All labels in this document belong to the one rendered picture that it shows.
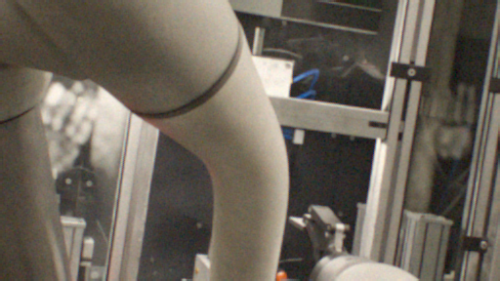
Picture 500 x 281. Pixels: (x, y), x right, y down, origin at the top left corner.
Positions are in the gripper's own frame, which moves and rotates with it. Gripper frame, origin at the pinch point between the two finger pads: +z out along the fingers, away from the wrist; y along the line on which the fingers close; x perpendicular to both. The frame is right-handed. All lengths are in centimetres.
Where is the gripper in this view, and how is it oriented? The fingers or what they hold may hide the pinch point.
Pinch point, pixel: (299, 255)
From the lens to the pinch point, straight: 135.7
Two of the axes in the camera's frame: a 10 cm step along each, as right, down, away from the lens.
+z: -2.3, -0.8, 9.7
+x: -9.6, -1.3, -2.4
